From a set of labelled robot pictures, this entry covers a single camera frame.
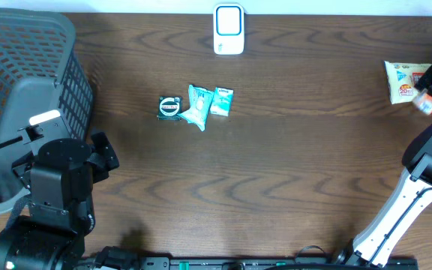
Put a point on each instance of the black round-label item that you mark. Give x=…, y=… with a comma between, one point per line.
x=169, y=108

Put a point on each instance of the yellow snack bag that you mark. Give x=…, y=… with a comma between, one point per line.
x=402, y=78

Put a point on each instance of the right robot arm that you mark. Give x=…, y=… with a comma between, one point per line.
x=373, y=246

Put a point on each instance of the grey plastic mesh basket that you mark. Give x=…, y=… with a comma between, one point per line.
x=40, y=72

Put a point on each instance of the teal snack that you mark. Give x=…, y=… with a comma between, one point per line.
x=200, y=102

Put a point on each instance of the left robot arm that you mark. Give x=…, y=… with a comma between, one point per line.
x=47, y=227

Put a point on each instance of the orange juice carton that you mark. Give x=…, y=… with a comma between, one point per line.
x=423, y=102

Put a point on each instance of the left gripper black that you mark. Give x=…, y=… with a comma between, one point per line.
x=98, y=169

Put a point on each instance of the teal tissue pack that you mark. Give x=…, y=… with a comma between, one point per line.
x=222, y=101

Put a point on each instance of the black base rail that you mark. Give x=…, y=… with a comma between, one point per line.
x=164, y=263

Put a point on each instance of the white barcode scanner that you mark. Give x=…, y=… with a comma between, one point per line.
x=228, y=29

